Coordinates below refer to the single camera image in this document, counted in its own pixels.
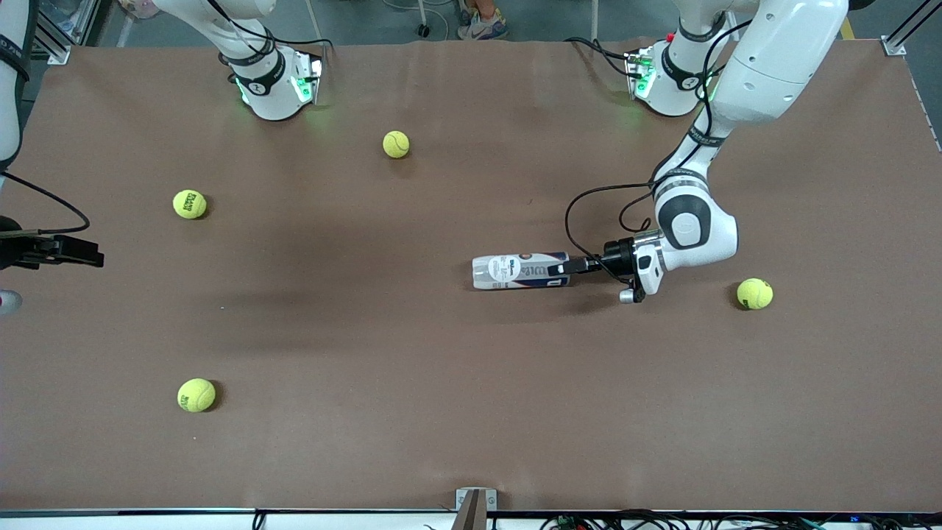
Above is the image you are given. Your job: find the clear plastic tennis ball can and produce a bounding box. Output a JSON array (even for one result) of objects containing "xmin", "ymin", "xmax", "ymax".
[{"xmin": 472, "ymin": 252, "xmax": 571, "ymax": 291}]

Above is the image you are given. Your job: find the colourful sneaker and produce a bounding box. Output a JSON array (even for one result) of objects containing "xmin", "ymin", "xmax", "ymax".
[{"xmin": 456, "ymin": 6, "xmax": 509, "ymax": 41}]

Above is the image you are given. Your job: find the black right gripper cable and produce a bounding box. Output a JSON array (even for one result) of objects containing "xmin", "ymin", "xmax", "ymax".
[{"xmin": 0, "ymin": 171, "xmax": 91, "ymax": 236}]

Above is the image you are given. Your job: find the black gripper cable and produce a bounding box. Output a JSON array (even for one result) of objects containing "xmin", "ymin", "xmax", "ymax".
[
  {"xmin": 564, "ymin": 18, "xmax": 751, "ymax": 286},
  {"xmin": 0, "ymin": 171, "xmax": 91, "ymax": 236}
]

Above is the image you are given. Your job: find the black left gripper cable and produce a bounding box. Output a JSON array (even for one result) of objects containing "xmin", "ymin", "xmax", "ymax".
[{"xmin": 564, "ymin": 18, "xmax": 751, "ymax": 286}]

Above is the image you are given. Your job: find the aluminium frame post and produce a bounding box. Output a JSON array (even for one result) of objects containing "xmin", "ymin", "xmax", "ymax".
[
  {"xmin": 33, "ymin": 0, "xmax": 100, "ymax": 66},
  {"xmin": 881, "ymin": 0, "xmax": 942, "ymax": 56}
]

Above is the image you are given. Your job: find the black left arm base cable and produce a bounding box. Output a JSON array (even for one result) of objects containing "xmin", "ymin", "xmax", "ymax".
[{"xmin": 564, "ymin": 35, "xmax": 641, "ymax": 80}]

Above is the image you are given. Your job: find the black arm base cable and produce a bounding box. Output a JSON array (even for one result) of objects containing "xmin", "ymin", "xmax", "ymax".
[
  {"xmin": 206, "ymin": 0, "xmax": 333, "ymax": 78},
  {"xmin": 564, "ymin": 35, "xmax": 641, "ymax": 80}
]

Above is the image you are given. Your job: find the grey metal camera mount bracket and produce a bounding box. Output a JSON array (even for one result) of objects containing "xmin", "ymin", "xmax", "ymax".
[{"xmin": 450, "ymin": 487, "xmax": 497, "ymax": 530}]

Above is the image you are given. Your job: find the black cable bundle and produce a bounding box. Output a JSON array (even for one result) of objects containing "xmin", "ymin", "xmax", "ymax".
[{"xmin": 541, "ymin": 508, "xmax": 942, "ymax": 530}]

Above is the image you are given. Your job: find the black right arm base cable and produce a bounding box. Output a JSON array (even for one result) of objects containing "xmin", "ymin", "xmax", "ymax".
[{"xmin": 206, "ymin": 0, "xmax": 333, "ymax": 78}]

